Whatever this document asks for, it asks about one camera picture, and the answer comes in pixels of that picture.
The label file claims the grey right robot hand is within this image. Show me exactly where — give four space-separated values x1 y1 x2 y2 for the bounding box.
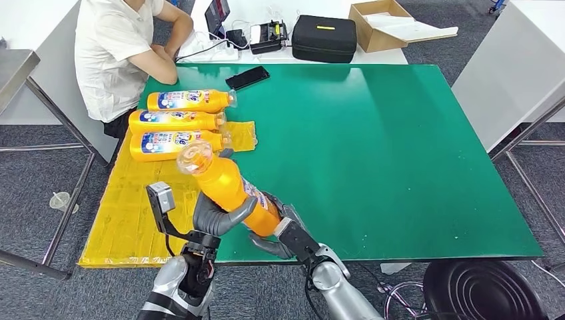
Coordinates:
248 191 308 261

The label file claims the orange detergent bottle clear cap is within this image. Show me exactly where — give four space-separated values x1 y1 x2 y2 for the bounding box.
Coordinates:
176 141 283 238
129 129 233 163
146 89 238 115
128 109 227 135

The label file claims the black smartphone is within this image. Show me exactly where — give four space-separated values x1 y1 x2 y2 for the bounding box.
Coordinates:
225 65 271 91

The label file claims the yellow taped cardboard mat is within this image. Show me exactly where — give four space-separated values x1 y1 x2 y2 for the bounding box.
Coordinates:
78 120 258 269

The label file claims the white power strip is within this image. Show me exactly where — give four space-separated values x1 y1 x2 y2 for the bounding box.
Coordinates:
176 39 240 63

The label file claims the black label printer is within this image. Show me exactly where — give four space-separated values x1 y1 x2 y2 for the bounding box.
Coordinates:
249 19 288 55

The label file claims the black zip case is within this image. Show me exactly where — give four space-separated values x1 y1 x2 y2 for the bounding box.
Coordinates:
291 15 358 64

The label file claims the black power adapter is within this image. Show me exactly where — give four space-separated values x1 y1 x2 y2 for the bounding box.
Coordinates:
225 28 251 49

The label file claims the brown cardboard box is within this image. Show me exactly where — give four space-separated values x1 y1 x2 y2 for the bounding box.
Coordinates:
348 0 409 53

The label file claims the black tablet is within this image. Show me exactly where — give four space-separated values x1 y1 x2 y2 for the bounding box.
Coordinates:
204 0 231 40

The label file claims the black round stool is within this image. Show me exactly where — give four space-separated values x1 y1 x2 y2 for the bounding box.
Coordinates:
422 259 548 320

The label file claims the clear plastic cup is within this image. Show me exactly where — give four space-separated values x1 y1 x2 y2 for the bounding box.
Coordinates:
49 191 81 215

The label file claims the white paper sheet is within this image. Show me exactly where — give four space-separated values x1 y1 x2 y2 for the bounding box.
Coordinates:
362 13 459 44

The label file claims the person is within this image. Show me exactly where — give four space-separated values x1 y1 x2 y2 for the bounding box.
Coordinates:
74 0 195 139

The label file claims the white side table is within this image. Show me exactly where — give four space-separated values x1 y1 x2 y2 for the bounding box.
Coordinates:
450 1 565 153

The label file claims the white desk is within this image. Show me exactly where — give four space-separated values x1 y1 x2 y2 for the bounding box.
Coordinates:
0 0 119 164

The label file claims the stainless steel table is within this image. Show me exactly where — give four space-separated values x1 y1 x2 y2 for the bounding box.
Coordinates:
0 48 97 281

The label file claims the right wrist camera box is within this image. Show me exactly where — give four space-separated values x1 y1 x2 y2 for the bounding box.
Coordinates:
273 217 321 263

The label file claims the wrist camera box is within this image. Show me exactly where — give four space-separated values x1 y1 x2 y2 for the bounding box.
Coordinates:
273 217 321 263
146 181 177 235

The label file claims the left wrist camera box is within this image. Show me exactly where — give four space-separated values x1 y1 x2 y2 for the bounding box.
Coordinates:
146 181 177 235

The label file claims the white table bracket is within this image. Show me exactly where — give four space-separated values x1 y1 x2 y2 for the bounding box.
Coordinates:
379 261 414 275

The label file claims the black power cable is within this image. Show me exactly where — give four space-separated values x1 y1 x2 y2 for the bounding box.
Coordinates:
175 39 229 62

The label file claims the steel table leg frame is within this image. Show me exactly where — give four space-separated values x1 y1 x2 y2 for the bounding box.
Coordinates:
487 95 565 273

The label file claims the white floor cable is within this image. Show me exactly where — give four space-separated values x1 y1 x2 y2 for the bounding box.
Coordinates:
529 259 565 290

